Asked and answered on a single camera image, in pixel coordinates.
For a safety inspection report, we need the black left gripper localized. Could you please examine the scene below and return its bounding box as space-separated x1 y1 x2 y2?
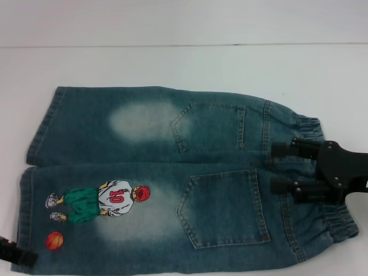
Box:
0 235 39 264

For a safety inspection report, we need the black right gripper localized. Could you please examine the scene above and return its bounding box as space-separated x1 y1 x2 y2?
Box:
270 137 368 205

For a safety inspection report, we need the blue denim shorts basketball print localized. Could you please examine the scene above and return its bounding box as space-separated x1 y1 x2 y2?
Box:
10 85 361 273

